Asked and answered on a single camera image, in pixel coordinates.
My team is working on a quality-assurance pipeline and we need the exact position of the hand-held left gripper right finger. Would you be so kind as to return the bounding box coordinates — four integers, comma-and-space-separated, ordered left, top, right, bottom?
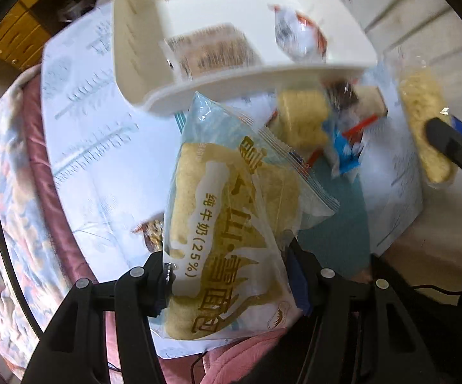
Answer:
283, 236, 440, 384

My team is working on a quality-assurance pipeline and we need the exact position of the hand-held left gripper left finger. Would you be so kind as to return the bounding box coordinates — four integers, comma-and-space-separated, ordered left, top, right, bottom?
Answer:
25, 254, 176, 384

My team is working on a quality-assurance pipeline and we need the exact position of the long crumbly bread packet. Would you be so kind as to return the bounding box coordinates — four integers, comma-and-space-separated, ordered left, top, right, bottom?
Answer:
391, 54, 459, 187

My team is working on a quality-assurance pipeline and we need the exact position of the red striped snack packet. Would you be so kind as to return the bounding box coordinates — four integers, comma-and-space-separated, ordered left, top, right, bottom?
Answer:
343, 114, 380, 139

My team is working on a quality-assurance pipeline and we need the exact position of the clear blue bread packet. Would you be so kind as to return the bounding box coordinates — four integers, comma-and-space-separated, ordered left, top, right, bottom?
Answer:
161, 91, 340, 339

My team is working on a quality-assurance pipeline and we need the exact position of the brown and white snack packet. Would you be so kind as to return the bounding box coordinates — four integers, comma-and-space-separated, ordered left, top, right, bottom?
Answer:
327, 82, 388, 121

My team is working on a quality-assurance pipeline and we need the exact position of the blue snack packet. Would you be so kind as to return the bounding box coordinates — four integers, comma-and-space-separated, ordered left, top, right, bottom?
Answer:
323, 120, 365, 177

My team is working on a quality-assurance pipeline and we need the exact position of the yellow bread packet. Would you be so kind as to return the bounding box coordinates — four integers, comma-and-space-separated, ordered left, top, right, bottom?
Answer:
269, 88, 331, 155

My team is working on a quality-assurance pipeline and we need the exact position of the white and red snack packet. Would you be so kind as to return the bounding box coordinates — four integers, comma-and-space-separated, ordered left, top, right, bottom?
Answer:
269, 3, 328, 62

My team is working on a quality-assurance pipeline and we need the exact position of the white plastic basket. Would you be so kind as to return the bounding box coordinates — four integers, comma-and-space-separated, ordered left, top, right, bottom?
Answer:
109, 0, 379, 116

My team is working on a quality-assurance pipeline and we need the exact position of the small brown snack packet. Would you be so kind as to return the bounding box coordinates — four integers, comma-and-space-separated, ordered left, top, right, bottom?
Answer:
133, 220, 165, 253

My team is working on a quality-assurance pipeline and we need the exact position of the pink blanket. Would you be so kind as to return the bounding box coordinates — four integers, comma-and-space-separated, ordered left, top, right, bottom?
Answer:
19, 74, 296, 384

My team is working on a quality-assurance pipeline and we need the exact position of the white tree print tablecloth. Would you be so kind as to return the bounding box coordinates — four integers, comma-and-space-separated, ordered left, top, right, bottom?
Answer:
41, 2, 426, 361

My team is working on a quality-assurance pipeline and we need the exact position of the yellow wooden furniture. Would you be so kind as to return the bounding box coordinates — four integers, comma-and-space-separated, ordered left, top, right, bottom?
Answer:
0, 0, 61, 65

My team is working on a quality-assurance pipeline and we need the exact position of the thin black cable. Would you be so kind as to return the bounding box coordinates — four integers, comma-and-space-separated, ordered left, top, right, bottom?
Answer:
409, 284, 462, 299

